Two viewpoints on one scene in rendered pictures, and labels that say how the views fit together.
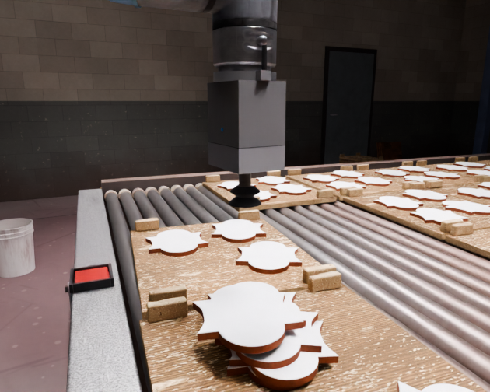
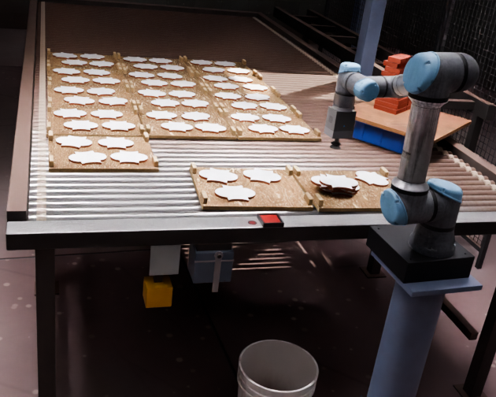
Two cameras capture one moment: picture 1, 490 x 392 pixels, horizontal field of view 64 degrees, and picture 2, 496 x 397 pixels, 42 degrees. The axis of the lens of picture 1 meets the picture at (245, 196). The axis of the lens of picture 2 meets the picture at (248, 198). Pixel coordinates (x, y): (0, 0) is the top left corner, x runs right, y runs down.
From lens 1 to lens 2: 2.52 m
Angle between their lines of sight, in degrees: 82
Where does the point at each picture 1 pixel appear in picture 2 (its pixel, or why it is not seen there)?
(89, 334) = (320, 221)
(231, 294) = (327, 181)
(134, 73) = not seen: outside the picture
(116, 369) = (341, 217)
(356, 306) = (311, 172)
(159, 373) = (351, 206)
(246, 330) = (350, 182)
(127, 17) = not seen: outside the picture
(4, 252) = not seen: outside the picture
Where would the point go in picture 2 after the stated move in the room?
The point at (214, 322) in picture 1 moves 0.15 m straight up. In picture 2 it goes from (346, 186) to (353, 148)
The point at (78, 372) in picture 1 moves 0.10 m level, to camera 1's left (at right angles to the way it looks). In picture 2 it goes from (342, 223) to (343, 235)
